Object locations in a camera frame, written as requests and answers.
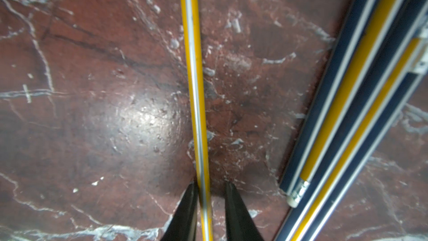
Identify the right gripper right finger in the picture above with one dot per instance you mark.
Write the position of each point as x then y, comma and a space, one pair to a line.
239, 224

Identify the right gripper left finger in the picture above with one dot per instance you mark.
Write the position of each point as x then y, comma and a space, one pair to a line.
184, 222

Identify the brown pencil right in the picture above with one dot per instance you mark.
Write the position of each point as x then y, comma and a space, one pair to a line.
397, 69

